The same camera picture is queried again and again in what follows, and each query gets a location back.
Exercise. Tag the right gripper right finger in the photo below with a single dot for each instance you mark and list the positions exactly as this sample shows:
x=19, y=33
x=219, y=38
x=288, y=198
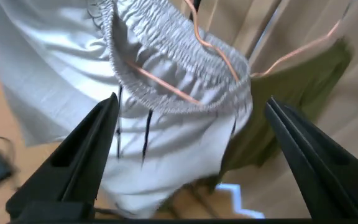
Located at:
x=322, y=186

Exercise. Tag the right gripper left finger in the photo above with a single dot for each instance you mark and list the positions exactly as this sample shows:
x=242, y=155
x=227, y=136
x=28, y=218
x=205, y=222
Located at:
x=42, y=189

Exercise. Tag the green long-sleeved shirt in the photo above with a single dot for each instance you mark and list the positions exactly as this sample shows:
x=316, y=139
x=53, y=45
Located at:
x=291, y=102

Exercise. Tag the pale grey garment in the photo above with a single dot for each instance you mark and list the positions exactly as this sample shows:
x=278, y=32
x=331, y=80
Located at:
x=57, y=62

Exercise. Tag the pink clothes hanger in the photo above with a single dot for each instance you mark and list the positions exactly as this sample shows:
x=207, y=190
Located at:
x=163, y=83
x=291, y=56

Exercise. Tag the black clothes rack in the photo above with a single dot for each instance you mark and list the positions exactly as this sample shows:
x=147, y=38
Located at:
x=194, y=9

